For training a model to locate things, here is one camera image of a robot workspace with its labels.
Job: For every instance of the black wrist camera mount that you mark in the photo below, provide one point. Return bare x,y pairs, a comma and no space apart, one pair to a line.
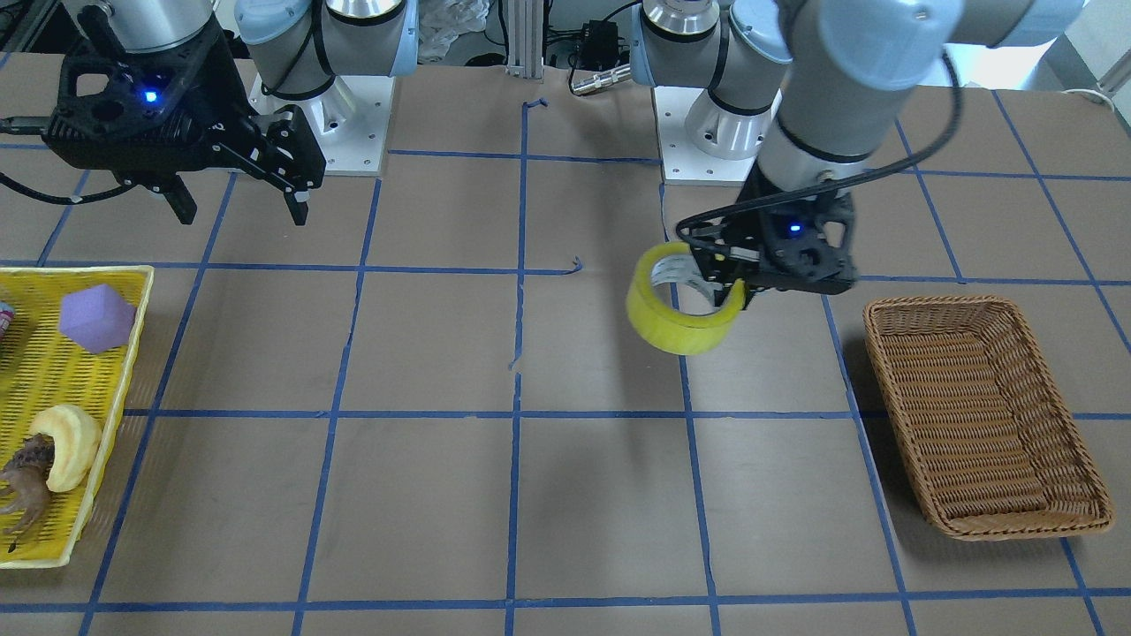
805,246

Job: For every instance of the yellow plastic basket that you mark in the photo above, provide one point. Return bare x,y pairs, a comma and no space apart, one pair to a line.
43,368

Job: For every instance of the aluminium frame post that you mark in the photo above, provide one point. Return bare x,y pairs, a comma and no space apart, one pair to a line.
525,25

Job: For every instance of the toy banana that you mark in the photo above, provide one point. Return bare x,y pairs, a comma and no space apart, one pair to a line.
76,439

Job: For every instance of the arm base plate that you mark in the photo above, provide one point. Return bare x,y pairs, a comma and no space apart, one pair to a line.
351,123
702,144

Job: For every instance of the small can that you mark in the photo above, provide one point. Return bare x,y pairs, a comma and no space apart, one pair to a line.
3,318

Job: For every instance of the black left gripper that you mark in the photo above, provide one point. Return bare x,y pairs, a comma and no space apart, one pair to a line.
726,256

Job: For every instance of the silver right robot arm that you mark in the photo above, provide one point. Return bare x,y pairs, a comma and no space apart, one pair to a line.
152,91

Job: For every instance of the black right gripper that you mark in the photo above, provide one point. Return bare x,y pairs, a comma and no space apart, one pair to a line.
223,99

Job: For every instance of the black power adapter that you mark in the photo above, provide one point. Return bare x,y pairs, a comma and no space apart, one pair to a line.
599,49

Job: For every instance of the purple foam block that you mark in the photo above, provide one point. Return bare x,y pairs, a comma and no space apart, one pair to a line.
97,318

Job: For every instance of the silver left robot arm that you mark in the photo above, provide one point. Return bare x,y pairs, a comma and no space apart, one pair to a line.
827,78

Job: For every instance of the brown wicker basket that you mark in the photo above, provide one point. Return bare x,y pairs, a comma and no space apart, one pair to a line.
988,445

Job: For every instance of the yellow tape roll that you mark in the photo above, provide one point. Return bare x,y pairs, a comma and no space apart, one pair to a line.
656,320

